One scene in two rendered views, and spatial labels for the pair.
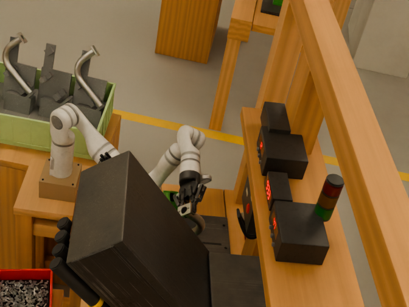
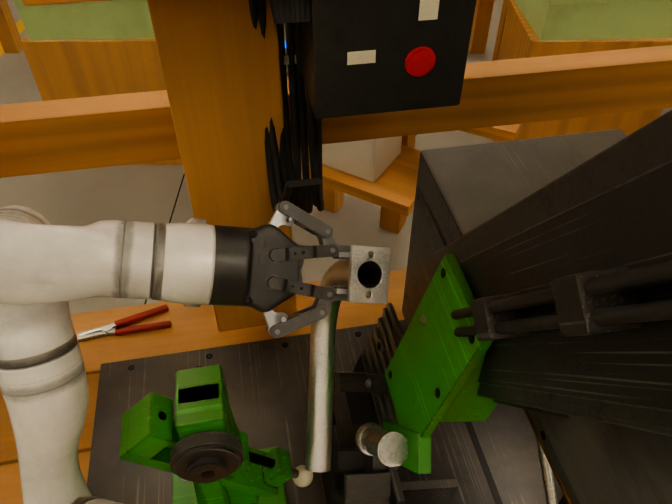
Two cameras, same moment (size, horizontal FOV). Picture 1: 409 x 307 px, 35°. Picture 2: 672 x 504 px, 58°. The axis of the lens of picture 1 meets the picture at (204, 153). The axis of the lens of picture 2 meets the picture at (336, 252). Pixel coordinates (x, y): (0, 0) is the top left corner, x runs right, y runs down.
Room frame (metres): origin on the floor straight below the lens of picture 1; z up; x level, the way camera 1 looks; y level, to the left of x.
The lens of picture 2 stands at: (1.61, 0.43, 1.71)
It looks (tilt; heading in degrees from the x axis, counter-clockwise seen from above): 44 degrees down; 269
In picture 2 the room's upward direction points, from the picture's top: straight up
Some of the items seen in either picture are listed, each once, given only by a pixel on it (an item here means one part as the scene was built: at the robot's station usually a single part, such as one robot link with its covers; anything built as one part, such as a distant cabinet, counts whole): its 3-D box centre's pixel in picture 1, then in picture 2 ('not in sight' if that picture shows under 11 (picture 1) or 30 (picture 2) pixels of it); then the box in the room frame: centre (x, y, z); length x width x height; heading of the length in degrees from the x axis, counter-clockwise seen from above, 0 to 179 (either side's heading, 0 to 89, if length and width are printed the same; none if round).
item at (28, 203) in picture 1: (60, 190); not in sight; (2.01, 0.57, 0.83); 0.32 x 0.32 x 0.04; 6
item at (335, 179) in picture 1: (333, 185); not in sight; (1.35, -0.35, 1.71); 0.05 x 0.05 x 0.04
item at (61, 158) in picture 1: (61, 155); not in sight; (2.01, 0.57, 1.03); 0.09 x 0.09 x 0.17; 16
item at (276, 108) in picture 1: (274, 123); not in sight; (1.74, -0.20, 1.59); 0.15 x 0.07 x 0.07; 10
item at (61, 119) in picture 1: (64, 125); not in sight; (2.01, 0.57, 1.19); 0.09 x 0.09 x 0.17; 64
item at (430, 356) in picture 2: not in sight; (457, 354); (1.47, 0.04, 1.17); 0.13 x 0.12 x 0.20; 10
